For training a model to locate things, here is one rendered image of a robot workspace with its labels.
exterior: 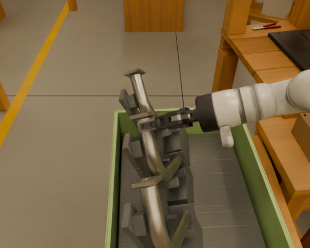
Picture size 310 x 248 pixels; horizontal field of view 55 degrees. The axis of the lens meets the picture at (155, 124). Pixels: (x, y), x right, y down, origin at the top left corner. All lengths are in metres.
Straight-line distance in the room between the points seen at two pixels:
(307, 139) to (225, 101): 0.55
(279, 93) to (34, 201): 1.67
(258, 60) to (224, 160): 0.61
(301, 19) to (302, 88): 1.25
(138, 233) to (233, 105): 0.28
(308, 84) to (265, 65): 0.87
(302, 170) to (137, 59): 2.30
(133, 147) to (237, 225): 0.40
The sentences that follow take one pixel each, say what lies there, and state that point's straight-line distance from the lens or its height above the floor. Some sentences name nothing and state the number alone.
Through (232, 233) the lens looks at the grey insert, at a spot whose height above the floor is 0.85.
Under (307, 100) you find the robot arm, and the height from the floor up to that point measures 1.29.
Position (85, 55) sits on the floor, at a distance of 3.20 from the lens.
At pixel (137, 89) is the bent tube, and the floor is 1.15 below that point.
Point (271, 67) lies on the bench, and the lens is 1.42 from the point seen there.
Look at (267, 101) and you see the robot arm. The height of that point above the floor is 1.27.
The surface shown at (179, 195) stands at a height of 0.92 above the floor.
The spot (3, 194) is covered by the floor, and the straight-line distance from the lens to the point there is 2.13.
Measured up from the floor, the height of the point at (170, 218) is 0.97.
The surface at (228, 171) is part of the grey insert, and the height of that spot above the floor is 0.85.
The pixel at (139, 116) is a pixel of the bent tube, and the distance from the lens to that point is 0.60.
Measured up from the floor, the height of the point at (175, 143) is 0.92.
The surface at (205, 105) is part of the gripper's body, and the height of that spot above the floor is 1.24.
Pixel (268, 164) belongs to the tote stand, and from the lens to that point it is 1.11.
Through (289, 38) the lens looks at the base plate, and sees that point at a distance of 1.64.
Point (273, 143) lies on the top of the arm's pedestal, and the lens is 1.10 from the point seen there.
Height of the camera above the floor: 1.60
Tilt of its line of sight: 44 degrees down
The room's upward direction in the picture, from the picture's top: straight up
